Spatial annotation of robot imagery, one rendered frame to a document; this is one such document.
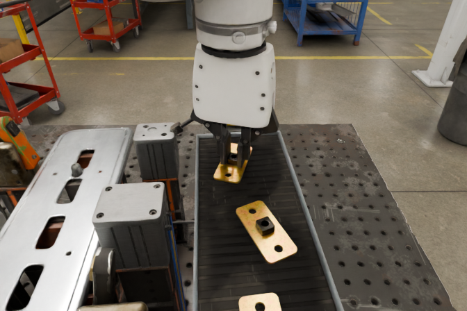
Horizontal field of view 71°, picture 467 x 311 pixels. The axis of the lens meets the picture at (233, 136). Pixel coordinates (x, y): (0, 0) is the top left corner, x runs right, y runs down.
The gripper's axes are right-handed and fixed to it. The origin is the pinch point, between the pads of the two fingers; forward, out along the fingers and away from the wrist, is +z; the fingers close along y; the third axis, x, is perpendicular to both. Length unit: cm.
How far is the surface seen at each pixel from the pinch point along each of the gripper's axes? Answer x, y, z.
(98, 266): 17.1, 12.7, 8.3
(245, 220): 10.1, -4.3, 2.3
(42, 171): -4.9, 44.3, 18.5
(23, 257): 13.8, 31.8, 18.6
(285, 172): 0.0, -7.7, 2.6
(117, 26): -315, 235, 90
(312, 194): -45, -14, 49
